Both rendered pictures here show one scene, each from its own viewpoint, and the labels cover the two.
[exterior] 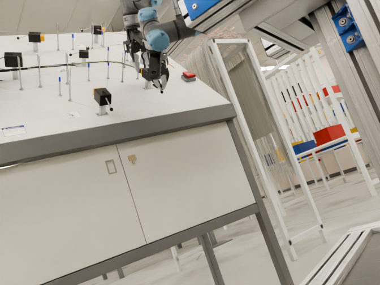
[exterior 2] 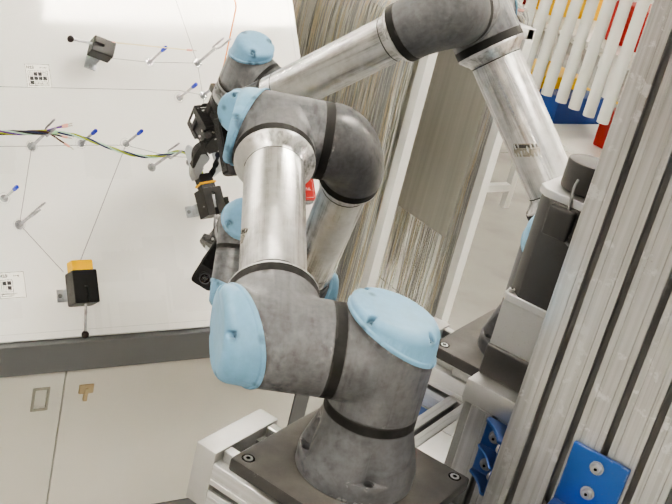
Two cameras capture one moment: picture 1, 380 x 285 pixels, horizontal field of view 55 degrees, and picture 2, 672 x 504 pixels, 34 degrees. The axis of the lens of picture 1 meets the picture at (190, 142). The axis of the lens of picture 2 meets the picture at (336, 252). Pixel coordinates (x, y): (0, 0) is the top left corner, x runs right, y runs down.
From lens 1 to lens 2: 154 cm
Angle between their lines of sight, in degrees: 33
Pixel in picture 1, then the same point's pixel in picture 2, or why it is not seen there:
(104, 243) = not seen: outside the picture
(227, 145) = not seen: hidden behind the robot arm
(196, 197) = (169, 463)
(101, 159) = (28, 384)
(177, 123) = (203, 350)
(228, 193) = not seen: hidden behind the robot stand
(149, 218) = (67, 486)
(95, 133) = (37, 355)
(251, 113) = (436, 162)
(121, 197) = (34, 450)
